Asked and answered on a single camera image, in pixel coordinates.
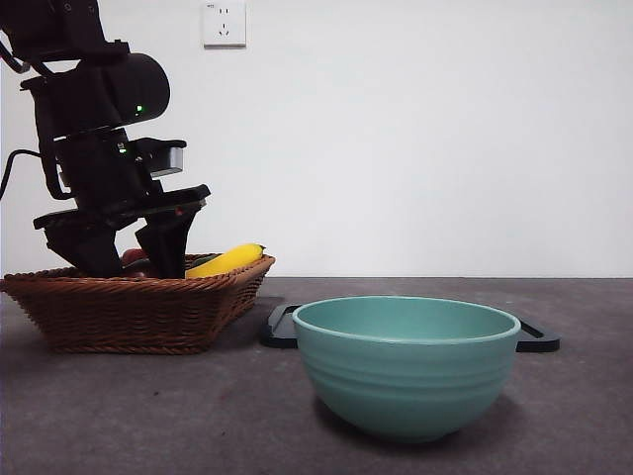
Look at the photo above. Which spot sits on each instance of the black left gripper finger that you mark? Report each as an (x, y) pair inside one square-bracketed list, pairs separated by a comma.
[(170, 247), (89, 252)]

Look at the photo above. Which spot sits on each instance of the dark red plum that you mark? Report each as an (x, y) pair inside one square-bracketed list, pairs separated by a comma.
[(141, 272)]

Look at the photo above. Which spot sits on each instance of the teal ceramic bowl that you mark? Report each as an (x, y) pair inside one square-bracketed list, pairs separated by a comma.
[(405, 381)]

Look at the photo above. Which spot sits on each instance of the green vegetable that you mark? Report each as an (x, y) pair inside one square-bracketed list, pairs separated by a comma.
[(203, 258)]

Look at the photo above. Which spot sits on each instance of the red apple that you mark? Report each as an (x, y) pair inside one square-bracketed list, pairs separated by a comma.
[(134, 255)]

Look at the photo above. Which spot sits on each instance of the yellow banana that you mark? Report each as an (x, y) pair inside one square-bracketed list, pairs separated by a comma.
[(222, 262)]

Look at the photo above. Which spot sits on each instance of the brown wicker basket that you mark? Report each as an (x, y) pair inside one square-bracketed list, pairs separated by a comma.
[(128, 316)]

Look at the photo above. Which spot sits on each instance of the dark rectangular tray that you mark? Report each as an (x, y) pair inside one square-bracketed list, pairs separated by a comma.
[(279, 331)]

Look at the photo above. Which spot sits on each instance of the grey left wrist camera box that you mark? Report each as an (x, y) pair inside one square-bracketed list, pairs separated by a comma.
[(173, 158)]

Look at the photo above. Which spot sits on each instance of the white wall socket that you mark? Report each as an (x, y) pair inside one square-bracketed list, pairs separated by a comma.
[(225, 25)]

